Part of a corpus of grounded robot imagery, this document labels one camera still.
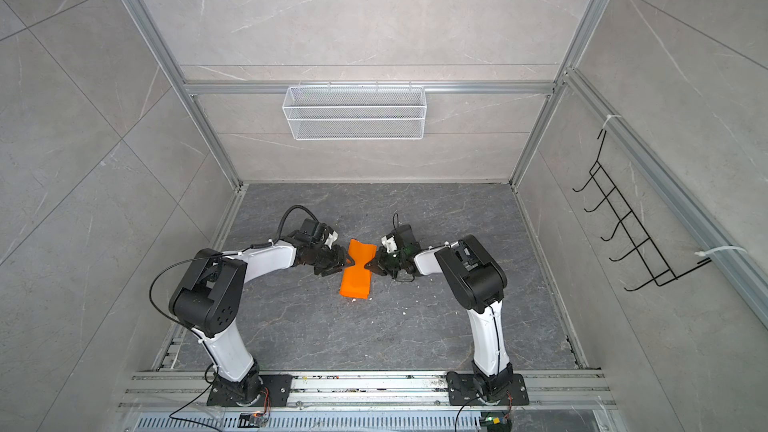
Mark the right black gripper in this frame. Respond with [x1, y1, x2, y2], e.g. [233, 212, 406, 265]
[364, 247, 408, 279]

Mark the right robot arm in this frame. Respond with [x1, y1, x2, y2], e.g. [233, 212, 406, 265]
[365, 235, 514, 401]

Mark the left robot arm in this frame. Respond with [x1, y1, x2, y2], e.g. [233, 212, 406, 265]
[168, 237, 355, 406]

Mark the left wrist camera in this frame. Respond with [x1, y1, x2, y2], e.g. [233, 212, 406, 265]
[299, 218, 338, 248]

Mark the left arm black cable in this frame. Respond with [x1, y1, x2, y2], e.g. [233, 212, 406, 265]
[148, 204, 319, 328]

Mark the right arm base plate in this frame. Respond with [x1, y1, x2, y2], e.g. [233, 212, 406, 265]
[445, 371, 530, 406]

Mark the white wire mesh basket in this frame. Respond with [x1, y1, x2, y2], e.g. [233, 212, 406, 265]
[282, 85, 428, 141]

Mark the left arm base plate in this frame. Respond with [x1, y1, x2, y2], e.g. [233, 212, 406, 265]
[206, 374, 293, 407]

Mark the aluminium mounting rail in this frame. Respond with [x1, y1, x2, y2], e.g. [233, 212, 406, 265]
[117, 370, 618, 412]

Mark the white vented cable duct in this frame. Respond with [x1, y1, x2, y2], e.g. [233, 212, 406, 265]
[130, 411, 488, 431]

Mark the black wire hook rack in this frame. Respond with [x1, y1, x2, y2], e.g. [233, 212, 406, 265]
[572, 130, 712, 293]

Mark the white cable tie lower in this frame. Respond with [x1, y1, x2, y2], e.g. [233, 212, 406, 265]
[694, 245, 748, 258]

